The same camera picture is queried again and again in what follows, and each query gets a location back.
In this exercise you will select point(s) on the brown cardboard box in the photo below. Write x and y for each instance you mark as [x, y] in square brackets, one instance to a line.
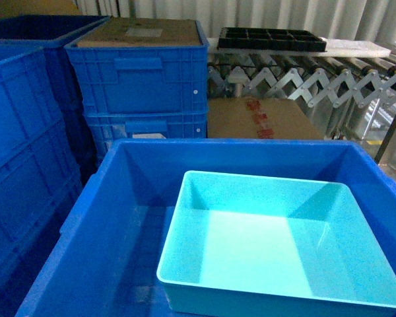
[252, 118]

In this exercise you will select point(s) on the large blue plastic bin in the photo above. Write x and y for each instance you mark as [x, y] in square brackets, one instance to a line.
[105, 261]

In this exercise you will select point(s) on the black compartment tray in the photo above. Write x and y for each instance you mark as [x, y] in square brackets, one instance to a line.
[270, 39]

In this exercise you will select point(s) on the dark blue rear crate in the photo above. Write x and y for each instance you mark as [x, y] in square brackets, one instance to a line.
[52, 33]

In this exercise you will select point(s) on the cardboard sheet on crate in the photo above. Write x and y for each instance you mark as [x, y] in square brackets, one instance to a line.
[142, 32]

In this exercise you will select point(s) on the lower blue stacking crate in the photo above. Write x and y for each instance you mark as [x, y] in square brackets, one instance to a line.
[107, 129]

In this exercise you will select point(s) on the teal plastic tray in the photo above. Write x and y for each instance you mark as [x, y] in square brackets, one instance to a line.
[242, 245]

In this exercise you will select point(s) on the upper blue stacking crate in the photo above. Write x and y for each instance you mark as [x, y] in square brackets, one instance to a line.
[141, 80]

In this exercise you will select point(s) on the dark metal post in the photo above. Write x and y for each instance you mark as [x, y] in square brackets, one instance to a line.
[388, 146]

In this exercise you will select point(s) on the left blue crate stack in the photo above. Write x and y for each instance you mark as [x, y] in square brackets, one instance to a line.
[39, 178]

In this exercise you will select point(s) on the blue stacking crate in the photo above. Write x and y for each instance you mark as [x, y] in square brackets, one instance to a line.
[141, 80]
[107, 129]

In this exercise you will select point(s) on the expandable roller conveyor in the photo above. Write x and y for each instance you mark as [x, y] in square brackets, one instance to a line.
[349, 97]

